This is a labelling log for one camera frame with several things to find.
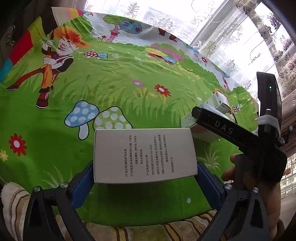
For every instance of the flat silver box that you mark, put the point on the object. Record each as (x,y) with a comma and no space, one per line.
(198,131)

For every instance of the person's right hand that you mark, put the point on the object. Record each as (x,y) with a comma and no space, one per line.
(272,201)

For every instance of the pink patterned curtain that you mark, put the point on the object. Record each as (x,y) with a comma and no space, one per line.
(288,119)

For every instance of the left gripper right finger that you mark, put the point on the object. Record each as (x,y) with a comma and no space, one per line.
(241,214)

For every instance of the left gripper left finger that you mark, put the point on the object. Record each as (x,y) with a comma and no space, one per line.
(40,222)

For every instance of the green cartoon tablecloth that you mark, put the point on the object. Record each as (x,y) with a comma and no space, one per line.
(65,78)

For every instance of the large beige text box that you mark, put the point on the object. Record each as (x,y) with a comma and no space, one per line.
(143,155)

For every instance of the tall white medicine box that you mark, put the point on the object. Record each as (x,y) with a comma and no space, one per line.
(219,102)

